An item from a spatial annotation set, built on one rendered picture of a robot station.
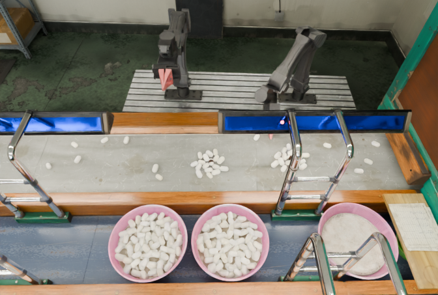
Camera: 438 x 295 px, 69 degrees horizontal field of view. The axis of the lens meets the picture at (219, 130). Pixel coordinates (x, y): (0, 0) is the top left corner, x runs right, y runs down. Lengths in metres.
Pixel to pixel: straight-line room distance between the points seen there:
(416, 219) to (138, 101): 1.33
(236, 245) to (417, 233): 0.62
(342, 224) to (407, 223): 0.22
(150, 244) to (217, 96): 0.85
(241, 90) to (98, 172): 0.84
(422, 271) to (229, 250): 0.62
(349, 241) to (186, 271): 0.58
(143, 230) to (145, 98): 0.76
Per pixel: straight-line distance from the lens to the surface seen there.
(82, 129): 1.10
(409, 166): 1.41
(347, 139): 0.99
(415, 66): 1.50
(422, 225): 1.36
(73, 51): 3.42
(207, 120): 1.44
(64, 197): 1.34
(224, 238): 1.19
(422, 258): 1.30
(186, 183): 1.28
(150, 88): 1.77
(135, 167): 1.36
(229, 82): 1.77
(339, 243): 1.26
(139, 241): 1.20
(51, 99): 2.95
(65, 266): 1.32
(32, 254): 1.39
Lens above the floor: 1.84
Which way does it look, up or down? 50 degrees down
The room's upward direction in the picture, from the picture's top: 1 degrees clockwise
